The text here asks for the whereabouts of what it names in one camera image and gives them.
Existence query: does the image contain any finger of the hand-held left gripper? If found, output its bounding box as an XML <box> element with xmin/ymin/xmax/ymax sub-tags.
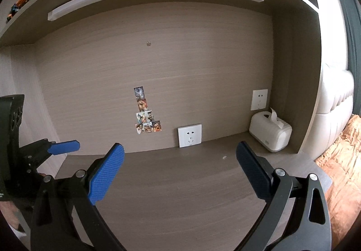
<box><xmin>19</xmin><ymin>140</ymin><xmax>81</xmax><ymax>173</ymax></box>

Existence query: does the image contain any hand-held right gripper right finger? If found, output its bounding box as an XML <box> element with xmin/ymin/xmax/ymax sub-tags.
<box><xmin>235</xmin><ymin>141</ymin><xmax>332</xmax><ymax>251</ymax></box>

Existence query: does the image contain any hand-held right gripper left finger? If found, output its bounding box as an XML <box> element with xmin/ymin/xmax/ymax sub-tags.
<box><xmin>30</xmin><ymin>142</ymin><xmax>127</xmax><ymax>251</ymax></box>

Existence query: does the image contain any white tissue box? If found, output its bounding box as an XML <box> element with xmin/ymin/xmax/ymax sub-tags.
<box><xmin>248</xmin><ymin>112</ymin><xmax>293</xmax><ymax>153</ymax></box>

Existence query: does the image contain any white tissue sheet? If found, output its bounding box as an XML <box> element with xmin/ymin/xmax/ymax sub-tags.
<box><xmin>270</xmin><ymin>107</ymin><xmax>284</xmax><ymax>129</ymax></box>

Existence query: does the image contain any cluster of picture stickers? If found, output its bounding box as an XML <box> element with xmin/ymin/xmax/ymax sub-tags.
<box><xmin>134</xmin><ymin>86</ymin><xmax>163</xmax><ymax>135</ymax></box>

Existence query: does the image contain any bed with orange cover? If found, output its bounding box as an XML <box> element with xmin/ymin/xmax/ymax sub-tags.
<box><xmin>314</xmin><ymin>115</ymin><xmax>361</xmax><ymax>239</ymax></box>

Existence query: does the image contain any cream upholstered headboard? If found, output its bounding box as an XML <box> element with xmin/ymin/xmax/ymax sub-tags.
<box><xmin>303</xmin><ymin>64</ymin><xmax>355</xmax><ymax>153</ymax></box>

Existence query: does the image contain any wooden desk shelf unit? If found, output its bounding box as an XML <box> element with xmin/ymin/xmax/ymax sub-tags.
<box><xmin>0</xmin><ymin>0</ymin><xmax>334</xmax><ymax>251</ymax></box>

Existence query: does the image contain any dark grey curtain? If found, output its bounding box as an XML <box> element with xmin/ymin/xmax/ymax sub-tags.
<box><xmin>333</xmin><ymin>0</ymin><xmax>361</xmax><ymax>117</ymax></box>

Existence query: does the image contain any white wall socket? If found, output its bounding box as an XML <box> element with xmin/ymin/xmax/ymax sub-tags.
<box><xmin>251</xmin><ymin>89</ymin><xmax>268</xmax><ymax>111</ymax></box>
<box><xmin>177</xmin><ymin>124</ymin><xmax>203</xmax><ymax>148</ymax></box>

